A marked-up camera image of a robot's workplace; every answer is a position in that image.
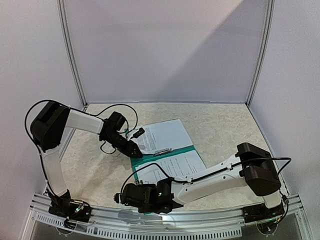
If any aluminium front rail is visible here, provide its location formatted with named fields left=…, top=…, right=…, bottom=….
left=22, top=193, right=312, bottom=240

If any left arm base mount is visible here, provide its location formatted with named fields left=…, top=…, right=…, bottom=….
left=48, top=195, right=92, bottom=223

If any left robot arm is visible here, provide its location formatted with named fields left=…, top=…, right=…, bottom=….
left=29, top=100, right=143, bottom=217

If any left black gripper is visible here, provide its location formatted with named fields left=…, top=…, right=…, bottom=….
left=101, top=132, right=143, bottom=159

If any right aluminium frame post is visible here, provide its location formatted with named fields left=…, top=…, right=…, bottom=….
left=245, top=0, right=275, bottom=109

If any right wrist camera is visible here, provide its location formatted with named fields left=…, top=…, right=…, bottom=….
left=113, top=192, right=122, bottom=204

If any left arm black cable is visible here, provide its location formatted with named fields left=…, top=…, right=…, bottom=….
left=23, top=99, right=139, bottom=186

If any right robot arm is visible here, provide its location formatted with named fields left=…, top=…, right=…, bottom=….
left=113, top=142, right=282, bottom=218

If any green file folder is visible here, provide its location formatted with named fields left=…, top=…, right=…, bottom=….
left=130, top=144, right=208, bottom=186

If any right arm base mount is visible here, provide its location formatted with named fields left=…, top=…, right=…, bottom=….
left=241, top=199, right=289, bottom=224

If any aluminium frame post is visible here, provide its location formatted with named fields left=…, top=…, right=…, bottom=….
left=245, top=0, right=275, bottom=109
left=57, top=0, right=88, bottom=108

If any folder spine metal clip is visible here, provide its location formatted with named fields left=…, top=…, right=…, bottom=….
left=153, top=148, right=173, bottom=157

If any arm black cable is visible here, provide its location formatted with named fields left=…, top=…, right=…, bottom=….
left=23, top=99, right=139, bottom=186
left=119, top=156, right=293, bottom=203

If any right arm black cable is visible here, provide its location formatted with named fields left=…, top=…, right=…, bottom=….
left=119, top=156, right=293, bottom=203

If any left aluminium frame post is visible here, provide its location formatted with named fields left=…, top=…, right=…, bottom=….
left=57, top=0, right=88, bottom=108

